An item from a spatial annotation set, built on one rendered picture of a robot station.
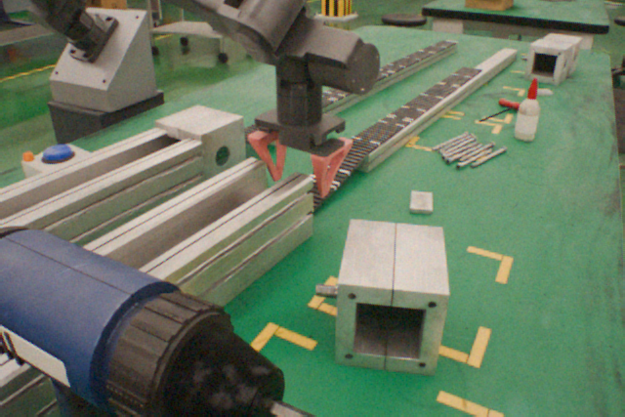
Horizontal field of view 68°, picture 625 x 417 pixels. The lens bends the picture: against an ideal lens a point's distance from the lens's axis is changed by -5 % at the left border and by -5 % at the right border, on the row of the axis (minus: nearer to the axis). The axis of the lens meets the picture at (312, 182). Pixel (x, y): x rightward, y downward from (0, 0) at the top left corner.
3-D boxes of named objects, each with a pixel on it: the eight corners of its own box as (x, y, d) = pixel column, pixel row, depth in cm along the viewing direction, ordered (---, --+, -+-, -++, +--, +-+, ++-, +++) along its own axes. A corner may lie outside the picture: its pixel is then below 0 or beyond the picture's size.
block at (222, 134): (193, 154, 84) (187, 102, 80) (247, 172, 78) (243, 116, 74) (153, 173, 78) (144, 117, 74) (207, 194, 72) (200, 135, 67)
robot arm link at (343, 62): (268, -31, 52) (227, 31, 51) (353, -25, 45) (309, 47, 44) (316, 36, 62) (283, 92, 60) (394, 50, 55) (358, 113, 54)
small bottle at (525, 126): (509, 137, 92) (520, 76, 86) (521, 133, 94) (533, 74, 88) (524, 143, 89) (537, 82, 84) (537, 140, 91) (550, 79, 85)
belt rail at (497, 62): (503, 58, 150) (504, 48, 149) (516, 60, 148) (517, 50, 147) (347, 166, 80) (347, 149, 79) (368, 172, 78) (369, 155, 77)
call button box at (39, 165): (76, 176, 77) (67, 141, 74) (111, 192, 72) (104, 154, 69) (30, 196, 71) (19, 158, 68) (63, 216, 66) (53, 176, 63)
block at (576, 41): (536, 63, 144) (542, 31, 140) (575, 69, 138) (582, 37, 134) (527, 69, 137) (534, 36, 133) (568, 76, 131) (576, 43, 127)
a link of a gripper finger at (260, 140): (291, 199, 63) (289, 133, 59) (249, 185, 67) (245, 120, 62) (320, 180, 68) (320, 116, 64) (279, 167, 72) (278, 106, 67)
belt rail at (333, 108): (445, 49, 160) (446, 40, 158) (457, 51, 158) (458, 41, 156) (258, 141, 90) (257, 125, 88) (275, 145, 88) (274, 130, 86)
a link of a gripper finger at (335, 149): (323, 211, 61) (325, 142, 56) (278, 195, 64) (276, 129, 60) (352, 189, 66) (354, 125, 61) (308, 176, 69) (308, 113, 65)
